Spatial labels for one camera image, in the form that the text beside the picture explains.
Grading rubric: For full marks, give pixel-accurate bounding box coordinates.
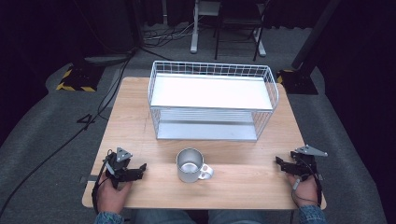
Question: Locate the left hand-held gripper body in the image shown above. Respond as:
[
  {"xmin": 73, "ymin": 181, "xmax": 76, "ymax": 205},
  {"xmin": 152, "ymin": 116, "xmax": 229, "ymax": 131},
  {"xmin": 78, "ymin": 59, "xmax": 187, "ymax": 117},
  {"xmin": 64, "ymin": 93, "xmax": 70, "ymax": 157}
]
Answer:
[{"xmin": 104, "ymin": 147, "xmax": 134, "ymax": 189}]

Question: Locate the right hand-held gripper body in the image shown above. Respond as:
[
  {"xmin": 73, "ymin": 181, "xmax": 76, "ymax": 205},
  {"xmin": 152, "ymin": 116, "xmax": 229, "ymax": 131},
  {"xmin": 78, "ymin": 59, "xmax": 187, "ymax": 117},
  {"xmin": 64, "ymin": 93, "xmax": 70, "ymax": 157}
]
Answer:
[{"xmin": 290, "ymin": 144, "xmax": 329, "ymax": 183}]

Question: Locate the person's right hand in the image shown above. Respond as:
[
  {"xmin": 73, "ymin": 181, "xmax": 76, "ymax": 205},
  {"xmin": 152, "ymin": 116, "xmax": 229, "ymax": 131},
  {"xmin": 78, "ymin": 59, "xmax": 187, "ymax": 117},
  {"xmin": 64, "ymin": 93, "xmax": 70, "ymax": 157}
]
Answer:
[{"xmin": 286, "ymin": 173, "xmax": 320, "ymax": 208}]

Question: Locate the person's left hand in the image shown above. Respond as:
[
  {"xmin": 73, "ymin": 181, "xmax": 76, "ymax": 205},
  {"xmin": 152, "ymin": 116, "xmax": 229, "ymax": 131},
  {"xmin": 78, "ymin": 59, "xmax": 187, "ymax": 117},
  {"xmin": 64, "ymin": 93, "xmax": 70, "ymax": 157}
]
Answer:
[{"xmin": 96, "ymin": 175, "xmax": 134, "ymax": 216}]

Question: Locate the silver metal cup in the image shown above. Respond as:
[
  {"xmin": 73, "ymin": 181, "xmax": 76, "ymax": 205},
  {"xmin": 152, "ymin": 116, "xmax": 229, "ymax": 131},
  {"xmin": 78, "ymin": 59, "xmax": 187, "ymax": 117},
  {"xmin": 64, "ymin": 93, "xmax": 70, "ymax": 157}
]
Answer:
[{"xmin": 175, "ymin": 147, "xmax": 215, "ymax": 184}]

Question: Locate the black yellow striped stand base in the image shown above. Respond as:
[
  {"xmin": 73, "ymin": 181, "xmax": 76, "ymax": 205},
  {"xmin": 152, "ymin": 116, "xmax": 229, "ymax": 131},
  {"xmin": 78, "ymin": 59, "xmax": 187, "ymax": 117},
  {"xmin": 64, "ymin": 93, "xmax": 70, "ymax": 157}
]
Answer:
[{"xmin": 55, "ymin": 63, "xmax": 106, "ymax": 93}]

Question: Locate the black slanted stand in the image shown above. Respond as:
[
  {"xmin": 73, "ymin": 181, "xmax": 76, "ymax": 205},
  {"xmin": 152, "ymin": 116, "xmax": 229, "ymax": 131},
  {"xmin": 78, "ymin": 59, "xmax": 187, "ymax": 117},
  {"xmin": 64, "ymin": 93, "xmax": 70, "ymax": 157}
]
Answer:
[{"xmin": 276, "ymin": 0, "xmax": 342, "ymax": 96}]

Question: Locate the black folding chair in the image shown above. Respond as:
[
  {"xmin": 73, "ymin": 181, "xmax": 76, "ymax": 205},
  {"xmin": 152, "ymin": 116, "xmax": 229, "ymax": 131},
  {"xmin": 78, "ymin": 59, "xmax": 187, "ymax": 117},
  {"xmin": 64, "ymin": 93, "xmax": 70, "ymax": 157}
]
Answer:
[{"xmin": 213, "ymin": 0, "xmax": 271, "ymax": 63}]

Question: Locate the right hand-held gripper cable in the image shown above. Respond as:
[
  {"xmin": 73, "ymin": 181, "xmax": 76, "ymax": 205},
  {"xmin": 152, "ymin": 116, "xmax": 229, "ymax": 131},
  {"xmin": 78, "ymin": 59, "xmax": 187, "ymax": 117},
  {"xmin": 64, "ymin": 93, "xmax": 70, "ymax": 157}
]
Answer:
[{"xmin": 290, "ymin": 159, "xmax": 323, "ymax": 207}]

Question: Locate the hand-held gripper cable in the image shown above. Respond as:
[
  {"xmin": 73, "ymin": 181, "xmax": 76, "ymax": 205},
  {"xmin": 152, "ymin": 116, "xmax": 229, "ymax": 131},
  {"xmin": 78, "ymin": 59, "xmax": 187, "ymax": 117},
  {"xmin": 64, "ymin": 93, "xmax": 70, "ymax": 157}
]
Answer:
[
  {"xmin": 290, "ymin": 159, "xmax": 323, "ymax": 207},
  {"xmin": 91, "ymin": 149, "xmax": 114, "ymax": 216}
]

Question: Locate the left hand-held gripper cable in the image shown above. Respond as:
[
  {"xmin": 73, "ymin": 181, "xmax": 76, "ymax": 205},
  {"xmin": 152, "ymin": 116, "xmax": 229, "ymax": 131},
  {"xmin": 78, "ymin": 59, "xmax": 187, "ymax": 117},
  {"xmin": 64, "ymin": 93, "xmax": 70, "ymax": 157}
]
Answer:
[{"xmin": 91, "ymin": 149, "xmax": 114, "ymax": 216}]

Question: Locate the long black floor cable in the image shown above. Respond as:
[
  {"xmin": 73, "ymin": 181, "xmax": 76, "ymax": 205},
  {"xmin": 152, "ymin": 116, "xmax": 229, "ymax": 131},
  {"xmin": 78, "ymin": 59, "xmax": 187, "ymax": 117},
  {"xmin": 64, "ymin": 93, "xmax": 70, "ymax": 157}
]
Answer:
[{"xmin": 0, "ymin": 50, "xmax": 135, "ymax": 217}]

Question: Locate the white wire shelf rack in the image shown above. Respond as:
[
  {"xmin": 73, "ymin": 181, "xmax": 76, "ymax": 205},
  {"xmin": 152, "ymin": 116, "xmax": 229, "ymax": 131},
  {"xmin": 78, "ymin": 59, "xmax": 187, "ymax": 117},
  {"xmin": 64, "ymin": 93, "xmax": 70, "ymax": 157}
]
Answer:
[{"xmin": 147, "ymin": 60, "xmax": 280, "ymax": 143}]

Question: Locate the bundle of floor cables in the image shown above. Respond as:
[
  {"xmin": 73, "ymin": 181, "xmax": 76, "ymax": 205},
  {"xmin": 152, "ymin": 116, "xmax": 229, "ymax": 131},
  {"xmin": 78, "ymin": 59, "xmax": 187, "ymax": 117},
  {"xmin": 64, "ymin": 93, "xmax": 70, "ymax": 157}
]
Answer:
[{"xmin": 141, "ymin": 15, "xmax": 204, "ymax": 49}]

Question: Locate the white desk leg frame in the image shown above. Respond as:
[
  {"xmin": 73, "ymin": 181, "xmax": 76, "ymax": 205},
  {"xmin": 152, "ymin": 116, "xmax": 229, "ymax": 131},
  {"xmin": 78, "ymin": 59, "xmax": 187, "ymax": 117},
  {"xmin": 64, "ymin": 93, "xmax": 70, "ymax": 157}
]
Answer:
[{"xmin": 190, "ymin": 0, "xmax": 267, "ymax": 58}]

